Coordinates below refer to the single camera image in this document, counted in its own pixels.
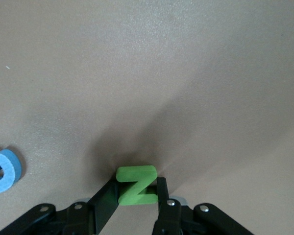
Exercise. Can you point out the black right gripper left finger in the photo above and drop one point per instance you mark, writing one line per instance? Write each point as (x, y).
(105, 195)

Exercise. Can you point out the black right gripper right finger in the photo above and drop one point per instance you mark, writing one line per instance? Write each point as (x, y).
(163, 191)

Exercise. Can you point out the green foam letter N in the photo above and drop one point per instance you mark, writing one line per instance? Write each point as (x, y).
(134, 187)

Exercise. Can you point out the blue foam letter G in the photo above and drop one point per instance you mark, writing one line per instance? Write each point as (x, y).
(9, 171)

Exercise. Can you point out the brown table cover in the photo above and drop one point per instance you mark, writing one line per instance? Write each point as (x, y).
(147, 73)

